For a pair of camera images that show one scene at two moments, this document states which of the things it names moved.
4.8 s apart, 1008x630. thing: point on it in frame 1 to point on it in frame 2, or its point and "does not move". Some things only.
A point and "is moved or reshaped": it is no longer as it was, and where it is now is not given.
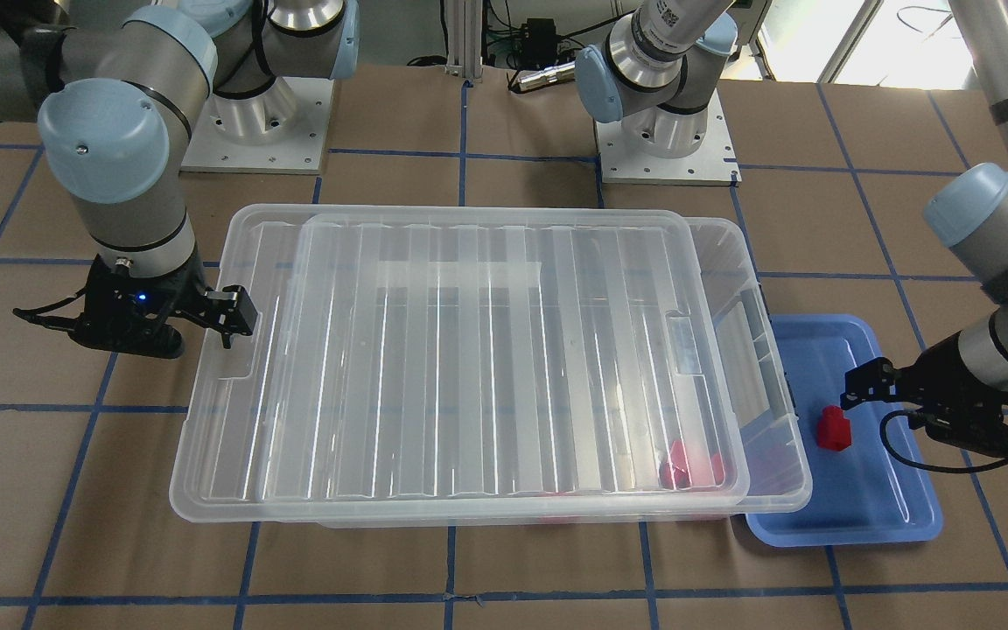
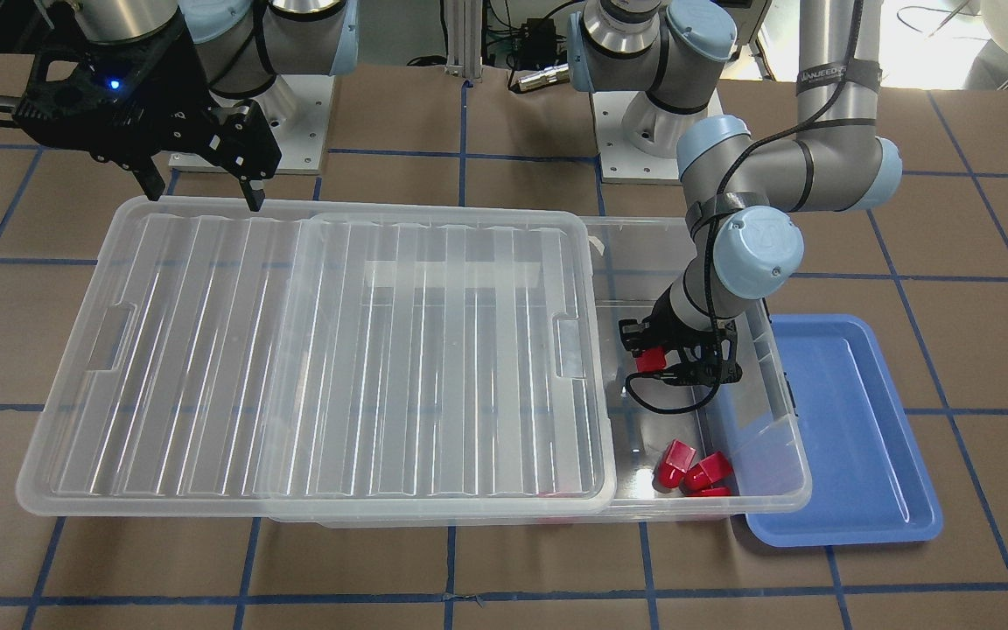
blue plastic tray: (858, 494) does not move
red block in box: (675, 473) does not move
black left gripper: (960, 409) to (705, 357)
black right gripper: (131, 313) to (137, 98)
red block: (834, 430) to (651, 360)
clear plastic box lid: (489, 356) is moved or reshaped
